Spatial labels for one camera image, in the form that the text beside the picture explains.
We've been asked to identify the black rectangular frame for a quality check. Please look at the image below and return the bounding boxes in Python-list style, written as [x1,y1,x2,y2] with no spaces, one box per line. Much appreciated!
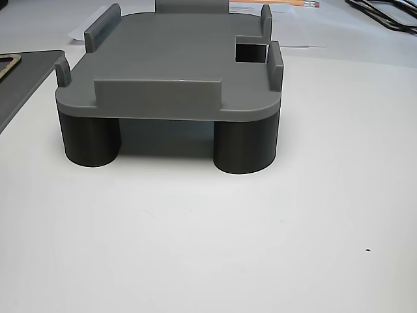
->
[360,0,417,26]

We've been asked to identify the white paper sheet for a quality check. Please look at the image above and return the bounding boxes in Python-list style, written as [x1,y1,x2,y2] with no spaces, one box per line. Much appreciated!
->
[68,5,110,42]
[229,0,328,50]

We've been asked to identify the beige adhesive-backed rectangular frame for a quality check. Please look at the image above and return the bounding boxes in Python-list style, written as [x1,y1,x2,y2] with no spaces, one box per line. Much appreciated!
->
[0,54,22,80]

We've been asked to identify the black cables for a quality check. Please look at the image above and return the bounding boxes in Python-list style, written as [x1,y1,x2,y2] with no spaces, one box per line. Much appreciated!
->
[345,0,417,34]

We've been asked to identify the dark gray flat tray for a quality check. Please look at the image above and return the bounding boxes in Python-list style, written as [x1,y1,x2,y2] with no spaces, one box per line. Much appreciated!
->
[0,50,73,134]

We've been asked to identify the gray holder with black legs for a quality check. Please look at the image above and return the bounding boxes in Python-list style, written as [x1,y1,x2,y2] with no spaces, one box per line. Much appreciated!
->
[54,0,284,175]

